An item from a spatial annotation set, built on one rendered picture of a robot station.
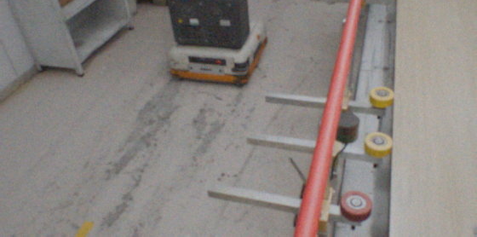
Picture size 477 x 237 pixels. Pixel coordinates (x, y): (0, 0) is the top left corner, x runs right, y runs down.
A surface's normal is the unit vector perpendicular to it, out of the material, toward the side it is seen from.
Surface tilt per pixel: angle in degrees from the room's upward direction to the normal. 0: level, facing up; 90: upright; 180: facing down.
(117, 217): 0
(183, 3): 90
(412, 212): 0
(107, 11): 90
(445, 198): 0
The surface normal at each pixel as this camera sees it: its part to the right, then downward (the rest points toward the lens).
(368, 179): -0.08, -0.80
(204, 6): -0.29, 0.58
